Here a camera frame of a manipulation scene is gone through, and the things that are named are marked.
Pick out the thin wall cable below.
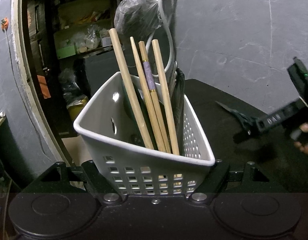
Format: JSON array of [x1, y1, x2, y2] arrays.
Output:
[[5, 29, 50, 155]]

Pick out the pile of white plastic bags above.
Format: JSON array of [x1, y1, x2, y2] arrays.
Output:
[[69, 25, 102, 53]]

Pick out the green box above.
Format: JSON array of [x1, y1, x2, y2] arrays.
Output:
[[56, 45, 77, 59]]

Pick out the orange sheet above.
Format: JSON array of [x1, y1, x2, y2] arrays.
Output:
[[37, 75, 52, 99]]

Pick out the steel fork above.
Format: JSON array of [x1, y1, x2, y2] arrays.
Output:
[[168, 60, 178, 100]]

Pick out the black plastic bag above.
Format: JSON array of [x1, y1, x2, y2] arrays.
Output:
[[58, 69, 88, 105]]

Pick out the wooden door frame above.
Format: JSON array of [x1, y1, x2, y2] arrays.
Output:
[[11, 0, 144, 165]]

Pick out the ornate metal knife handle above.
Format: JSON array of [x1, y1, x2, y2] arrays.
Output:
[[175, 67, 186, 133]]

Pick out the plain wooden chopstick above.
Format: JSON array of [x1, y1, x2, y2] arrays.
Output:
[[151, 39, 180, 156], [108, 28, 155, 150]]

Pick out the person's right hand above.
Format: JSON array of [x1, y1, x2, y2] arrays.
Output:
[[294, 121, 308, 162]]

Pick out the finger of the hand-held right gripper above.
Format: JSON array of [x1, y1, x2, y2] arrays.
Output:
[[233, 100, 307, 144]]

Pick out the white hose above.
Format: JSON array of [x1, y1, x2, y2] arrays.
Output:
[[158, 0, 177, 73]]

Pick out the clear bag with dark contents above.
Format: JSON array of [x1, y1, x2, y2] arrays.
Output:
[[114, 0, 162, 37]]

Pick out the white perforated utensil basket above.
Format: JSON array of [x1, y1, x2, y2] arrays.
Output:
[[73, 71, 216, 195]]

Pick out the purple-banded wooden chopstick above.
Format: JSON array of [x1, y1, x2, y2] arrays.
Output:
[[138, 41, 172, 153], [129, 36, 167, 153]]

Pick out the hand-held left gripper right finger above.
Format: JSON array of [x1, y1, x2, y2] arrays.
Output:
[[188, 159, 291, 204]]

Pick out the storage shelf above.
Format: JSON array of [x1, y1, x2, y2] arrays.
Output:
[[54, 0, 114, 58]]

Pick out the grey cabinet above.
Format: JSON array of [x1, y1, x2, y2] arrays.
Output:
[[84, 52, 134, 95]]

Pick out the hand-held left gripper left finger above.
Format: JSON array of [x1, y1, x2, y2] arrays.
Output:
[[17, 159, 123, 204]]

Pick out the dark-handled kitchen scissors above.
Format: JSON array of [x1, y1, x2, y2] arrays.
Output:
[[215, 101, 252, 135]]

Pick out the green-handled knife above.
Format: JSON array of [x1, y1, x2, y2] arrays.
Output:
[[121, 80, 150, 143]]

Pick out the yellow plastic container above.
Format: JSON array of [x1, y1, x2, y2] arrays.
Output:
[[67, 100, 89, 117]]

